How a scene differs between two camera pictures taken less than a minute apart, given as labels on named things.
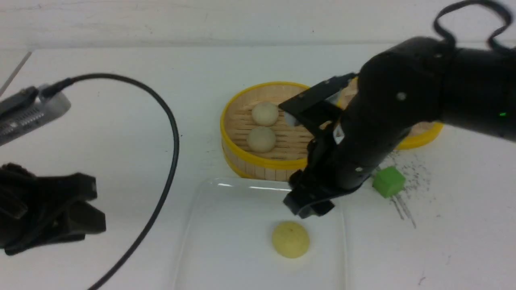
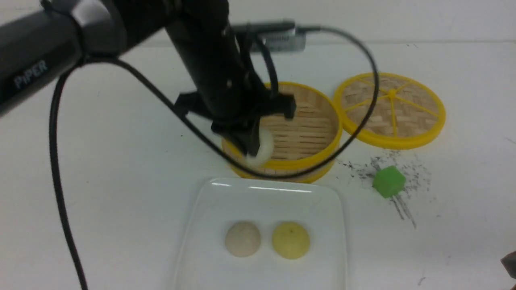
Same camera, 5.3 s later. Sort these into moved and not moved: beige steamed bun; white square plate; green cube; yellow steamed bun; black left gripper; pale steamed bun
Moved: beige steamed bun; pale steamed bun; black left gripper
Not moved: white square plate; yellow steamed bun; green cube
